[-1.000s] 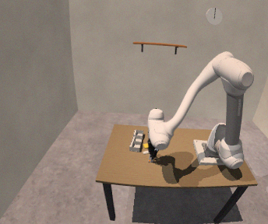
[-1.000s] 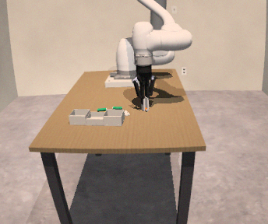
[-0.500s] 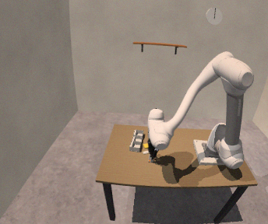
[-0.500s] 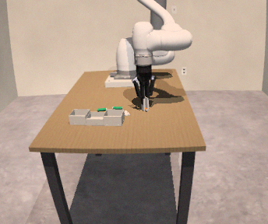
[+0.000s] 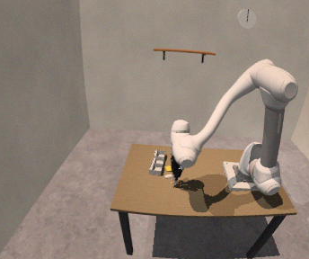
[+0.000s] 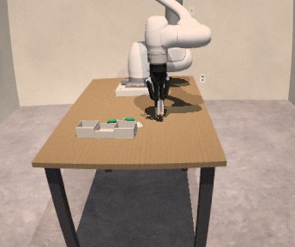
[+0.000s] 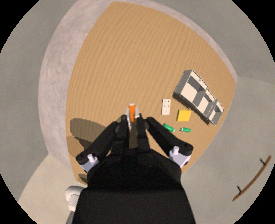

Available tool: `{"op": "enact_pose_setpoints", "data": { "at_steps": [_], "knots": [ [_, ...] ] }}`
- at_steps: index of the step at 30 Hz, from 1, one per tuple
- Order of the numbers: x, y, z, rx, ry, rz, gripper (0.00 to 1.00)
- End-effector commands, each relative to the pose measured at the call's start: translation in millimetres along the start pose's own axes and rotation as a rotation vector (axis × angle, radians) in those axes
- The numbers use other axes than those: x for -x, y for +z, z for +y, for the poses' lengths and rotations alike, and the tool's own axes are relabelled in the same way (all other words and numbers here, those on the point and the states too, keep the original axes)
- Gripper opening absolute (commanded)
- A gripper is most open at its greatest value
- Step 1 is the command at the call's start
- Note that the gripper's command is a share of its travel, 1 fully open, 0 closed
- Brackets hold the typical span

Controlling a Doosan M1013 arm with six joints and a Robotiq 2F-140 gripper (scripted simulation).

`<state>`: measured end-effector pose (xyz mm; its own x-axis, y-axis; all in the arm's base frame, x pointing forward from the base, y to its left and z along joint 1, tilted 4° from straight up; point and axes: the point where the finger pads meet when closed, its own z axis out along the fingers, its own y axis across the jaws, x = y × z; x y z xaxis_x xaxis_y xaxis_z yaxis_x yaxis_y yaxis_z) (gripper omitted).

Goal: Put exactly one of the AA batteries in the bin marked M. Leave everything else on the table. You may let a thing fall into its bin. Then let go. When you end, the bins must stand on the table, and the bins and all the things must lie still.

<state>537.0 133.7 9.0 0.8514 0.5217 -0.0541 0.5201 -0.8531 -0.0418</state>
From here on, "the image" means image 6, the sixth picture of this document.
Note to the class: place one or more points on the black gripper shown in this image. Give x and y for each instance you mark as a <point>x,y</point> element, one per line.
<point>158,77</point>

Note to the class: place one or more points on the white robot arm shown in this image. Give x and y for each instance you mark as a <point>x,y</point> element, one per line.
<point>162,34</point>

